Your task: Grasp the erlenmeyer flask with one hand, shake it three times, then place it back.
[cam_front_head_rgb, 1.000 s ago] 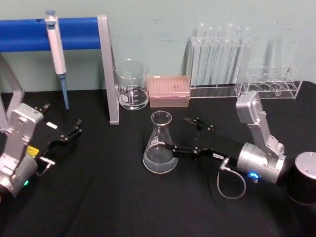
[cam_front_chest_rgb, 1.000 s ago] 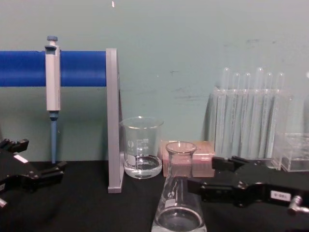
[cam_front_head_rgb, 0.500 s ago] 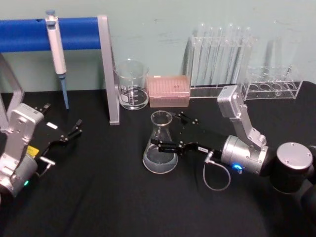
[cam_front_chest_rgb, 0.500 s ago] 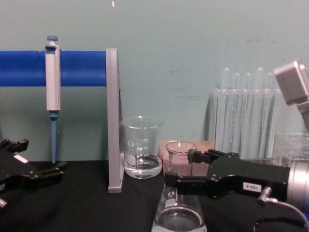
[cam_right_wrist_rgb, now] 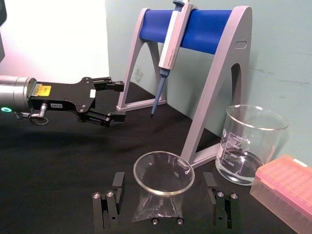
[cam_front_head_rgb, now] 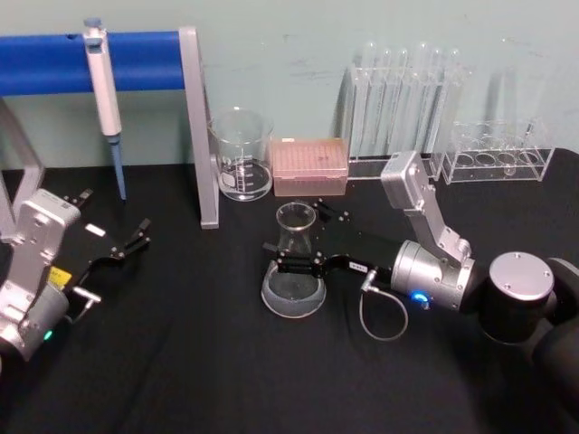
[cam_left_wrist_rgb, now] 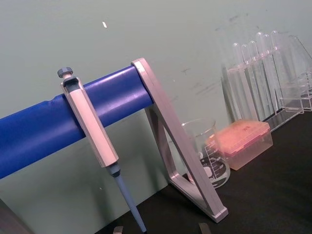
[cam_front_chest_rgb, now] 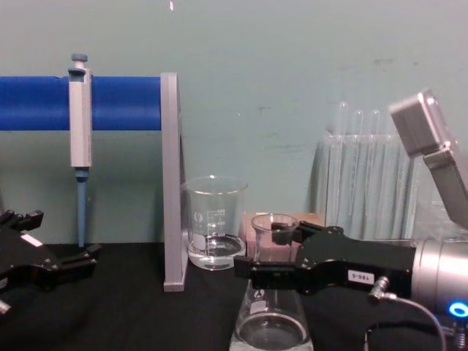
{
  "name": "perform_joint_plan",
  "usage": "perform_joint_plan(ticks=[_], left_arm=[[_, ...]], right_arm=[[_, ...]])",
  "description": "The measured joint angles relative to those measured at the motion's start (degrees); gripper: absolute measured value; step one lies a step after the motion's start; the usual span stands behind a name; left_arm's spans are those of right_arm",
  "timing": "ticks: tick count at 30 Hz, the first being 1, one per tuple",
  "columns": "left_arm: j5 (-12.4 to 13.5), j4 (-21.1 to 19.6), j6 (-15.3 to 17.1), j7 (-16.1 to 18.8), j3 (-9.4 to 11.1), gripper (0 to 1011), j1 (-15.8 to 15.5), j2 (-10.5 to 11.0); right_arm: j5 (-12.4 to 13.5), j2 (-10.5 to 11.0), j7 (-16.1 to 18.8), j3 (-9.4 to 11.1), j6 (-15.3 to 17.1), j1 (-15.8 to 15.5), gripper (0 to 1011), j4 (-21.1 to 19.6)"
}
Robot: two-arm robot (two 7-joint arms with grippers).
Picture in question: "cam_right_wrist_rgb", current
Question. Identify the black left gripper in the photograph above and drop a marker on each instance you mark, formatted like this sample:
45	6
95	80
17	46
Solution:
70	97

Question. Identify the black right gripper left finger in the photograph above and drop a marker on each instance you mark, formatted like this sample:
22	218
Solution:
111	207

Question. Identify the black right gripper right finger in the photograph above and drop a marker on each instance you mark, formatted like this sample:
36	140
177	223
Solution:
223	209

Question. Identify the clear glass beaker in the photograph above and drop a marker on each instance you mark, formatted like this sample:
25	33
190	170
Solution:
243	168

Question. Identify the shallow clear glass dish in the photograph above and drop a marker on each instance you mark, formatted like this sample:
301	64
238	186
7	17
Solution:
164	191

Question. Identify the black table cloth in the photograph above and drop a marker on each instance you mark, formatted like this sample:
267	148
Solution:
61	165

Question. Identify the pink pipette tip box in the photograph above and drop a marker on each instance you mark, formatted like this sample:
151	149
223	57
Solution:
285	185

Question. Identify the white and blue pipette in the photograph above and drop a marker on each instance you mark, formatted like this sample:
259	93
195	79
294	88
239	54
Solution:
170	48

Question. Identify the grey stand with blue bar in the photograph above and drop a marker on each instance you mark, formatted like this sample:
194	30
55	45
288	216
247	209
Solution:
207	29

